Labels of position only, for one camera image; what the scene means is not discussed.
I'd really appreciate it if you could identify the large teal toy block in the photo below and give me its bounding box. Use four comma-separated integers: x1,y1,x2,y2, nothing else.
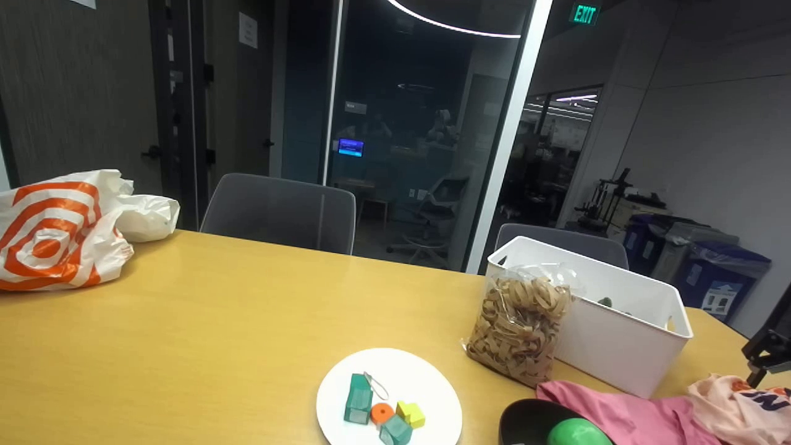
342,372,375,429

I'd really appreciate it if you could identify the white round plate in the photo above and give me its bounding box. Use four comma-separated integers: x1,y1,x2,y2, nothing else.
314,347,464,445

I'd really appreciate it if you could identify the white paper door sign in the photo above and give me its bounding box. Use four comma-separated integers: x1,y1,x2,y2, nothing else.
237,10,258,50

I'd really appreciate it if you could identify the white plastic basket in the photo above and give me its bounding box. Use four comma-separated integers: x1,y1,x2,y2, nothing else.
483,236,696,401

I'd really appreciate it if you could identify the yellow toy block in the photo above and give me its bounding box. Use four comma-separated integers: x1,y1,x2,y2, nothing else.
394,401,429,430

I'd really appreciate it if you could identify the small teal toy block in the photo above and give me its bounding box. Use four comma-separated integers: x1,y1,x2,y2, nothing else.
377,414,415,445

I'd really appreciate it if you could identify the green toy apple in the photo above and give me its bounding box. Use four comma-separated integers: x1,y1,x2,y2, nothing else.
545,416,614,445

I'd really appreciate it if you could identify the white glass wall post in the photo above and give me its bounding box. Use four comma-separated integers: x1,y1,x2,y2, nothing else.
464,0,556,277

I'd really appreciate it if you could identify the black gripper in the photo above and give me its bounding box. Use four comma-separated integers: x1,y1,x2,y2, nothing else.
739,283,791,392

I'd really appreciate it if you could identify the black bowl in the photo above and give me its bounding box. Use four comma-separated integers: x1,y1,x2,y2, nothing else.
499,399,614,445

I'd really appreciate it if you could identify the clear bag of pasta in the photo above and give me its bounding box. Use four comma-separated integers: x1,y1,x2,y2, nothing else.
464,264,575,394

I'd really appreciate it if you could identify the ring ceiling light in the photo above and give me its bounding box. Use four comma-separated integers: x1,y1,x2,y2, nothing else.
386,0,527,43

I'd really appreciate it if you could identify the orange and white plastic bag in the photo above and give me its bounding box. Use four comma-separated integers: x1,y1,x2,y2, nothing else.
0,165,182,295

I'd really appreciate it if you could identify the blue recycling bin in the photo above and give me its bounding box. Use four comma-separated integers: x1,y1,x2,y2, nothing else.
623,214,687,284
674,243,774,324

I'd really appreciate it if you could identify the blue lit display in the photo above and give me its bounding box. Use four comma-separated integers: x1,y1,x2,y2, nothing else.
333,136,367,162

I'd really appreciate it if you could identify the green exit sign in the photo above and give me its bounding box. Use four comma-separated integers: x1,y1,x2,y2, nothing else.
570,3,600,27

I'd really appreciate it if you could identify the pink shirt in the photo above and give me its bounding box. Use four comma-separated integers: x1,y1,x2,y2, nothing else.
533,378,726,445

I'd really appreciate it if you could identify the orange round bead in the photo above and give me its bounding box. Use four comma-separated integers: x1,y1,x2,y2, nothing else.
367,401,394,429

